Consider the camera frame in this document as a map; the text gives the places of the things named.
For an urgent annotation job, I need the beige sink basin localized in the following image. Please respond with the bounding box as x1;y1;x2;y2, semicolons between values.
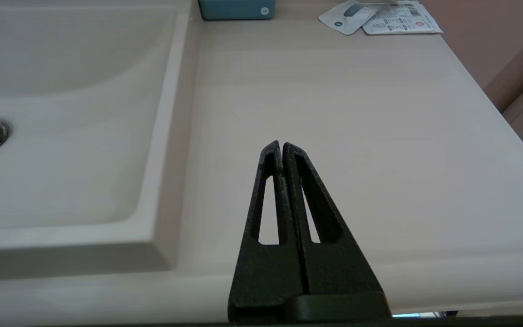
0;0;203;282

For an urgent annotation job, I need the blue soap dish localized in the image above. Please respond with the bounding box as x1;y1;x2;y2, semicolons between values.
198;0;276;21

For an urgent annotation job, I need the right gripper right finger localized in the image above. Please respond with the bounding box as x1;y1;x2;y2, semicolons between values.
282;142;384;296

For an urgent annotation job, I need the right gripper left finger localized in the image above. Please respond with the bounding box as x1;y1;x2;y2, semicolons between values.
228;140;310;323

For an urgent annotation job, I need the white sachet with text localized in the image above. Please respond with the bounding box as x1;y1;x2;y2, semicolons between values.
362;0;444;35

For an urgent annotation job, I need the white sachet grey print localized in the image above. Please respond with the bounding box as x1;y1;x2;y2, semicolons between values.
318;0;382;36

